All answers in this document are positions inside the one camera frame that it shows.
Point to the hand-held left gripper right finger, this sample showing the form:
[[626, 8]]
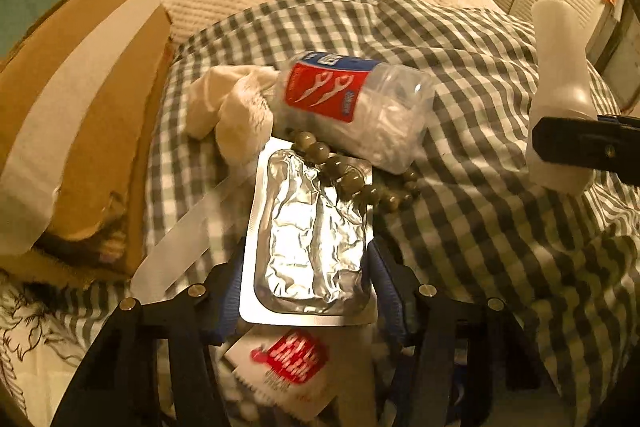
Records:
[[390, 292]]

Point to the clear floss pick jar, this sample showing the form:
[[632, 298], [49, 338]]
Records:
[[325, 92]]

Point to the silver foil blister pack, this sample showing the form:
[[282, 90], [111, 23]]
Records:
[[300, 232]]

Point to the floral bedding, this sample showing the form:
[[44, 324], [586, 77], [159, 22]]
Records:
[[30, 357]]

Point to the red and white sachet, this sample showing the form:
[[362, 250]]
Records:
[[295, 357]]

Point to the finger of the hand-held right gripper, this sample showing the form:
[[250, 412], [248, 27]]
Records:
[[575, 142]]

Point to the white plastic bottle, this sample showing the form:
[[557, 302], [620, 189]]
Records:
[[555, 72]]

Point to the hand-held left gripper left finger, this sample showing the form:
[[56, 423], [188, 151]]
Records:
[[230, 302]]

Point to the white crumpled cloth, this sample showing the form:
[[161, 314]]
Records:
[[240, 117]]

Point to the grey checkered blanket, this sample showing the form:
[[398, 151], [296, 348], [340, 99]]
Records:
[[475, 232]]

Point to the brown cardboard box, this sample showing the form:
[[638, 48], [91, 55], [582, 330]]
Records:
[[100, 57]]

